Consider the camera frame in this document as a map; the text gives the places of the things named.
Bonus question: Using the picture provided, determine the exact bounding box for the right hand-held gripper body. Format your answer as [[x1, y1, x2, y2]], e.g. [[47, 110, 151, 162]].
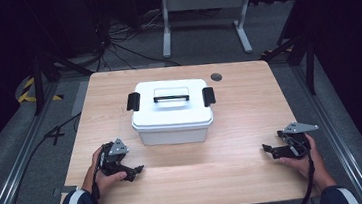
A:
[[276, 119, 323, 162]]

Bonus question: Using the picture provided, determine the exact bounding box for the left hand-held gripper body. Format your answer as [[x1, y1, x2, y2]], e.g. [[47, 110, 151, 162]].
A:
[[95, 136, 134, 177]]

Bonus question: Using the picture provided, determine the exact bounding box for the white plastic storage box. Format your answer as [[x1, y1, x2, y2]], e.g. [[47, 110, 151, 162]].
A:
[[136, 120, 213, 149]]

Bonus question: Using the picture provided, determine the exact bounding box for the white box lid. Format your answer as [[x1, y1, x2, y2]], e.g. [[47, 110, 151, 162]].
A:
[[127, 75, 215, 135]]

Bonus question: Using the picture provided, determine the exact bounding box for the person's left hand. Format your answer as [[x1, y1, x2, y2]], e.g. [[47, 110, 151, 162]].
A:
[[78, 144, 130, 196]]

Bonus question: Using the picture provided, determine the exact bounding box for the person's right hand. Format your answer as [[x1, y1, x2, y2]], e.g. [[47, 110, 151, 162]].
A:
[[276, 131, 338, 197]]

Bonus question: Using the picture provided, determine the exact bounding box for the black metal stand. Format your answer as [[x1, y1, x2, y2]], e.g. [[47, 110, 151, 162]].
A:
[[258, 30, 321, 101], [27, 44, 97, 117]]

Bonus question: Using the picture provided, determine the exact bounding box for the grey table grommet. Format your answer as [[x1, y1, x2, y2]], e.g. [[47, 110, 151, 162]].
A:
[[209, 72, 224, 83]]

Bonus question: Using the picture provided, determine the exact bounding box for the yellow black floor tape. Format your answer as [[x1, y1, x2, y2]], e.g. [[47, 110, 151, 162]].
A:
[[15, 74, 65, 106]]

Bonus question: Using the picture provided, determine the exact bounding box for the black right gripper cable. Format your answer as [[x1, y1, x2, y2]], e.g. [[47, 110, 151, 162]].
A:
[[287, 134, 319, 204]]

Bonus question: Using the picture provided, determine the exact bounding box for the aluminium floor rail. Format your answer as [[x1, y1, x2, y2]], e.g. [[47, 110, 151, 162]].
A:
[[289, 57, 362, 204], [0, 78, 73, 204]]

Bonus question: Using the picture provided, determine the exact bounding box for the black floor cable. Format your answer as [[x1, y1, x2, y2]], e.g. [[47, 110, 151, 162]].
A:
[[0, 112, 91, 204]]

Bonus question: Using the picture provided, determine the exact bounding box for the bundle of black floor cables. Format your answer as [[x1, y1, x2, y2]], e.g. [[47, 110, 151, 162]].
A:
[[91, 6, 184, 75]]

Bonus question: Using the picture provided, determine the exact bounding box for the white metal desk frame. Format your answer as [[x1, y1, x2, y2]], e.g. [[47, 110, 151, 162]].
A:
[[157, 0, 260, 63]]

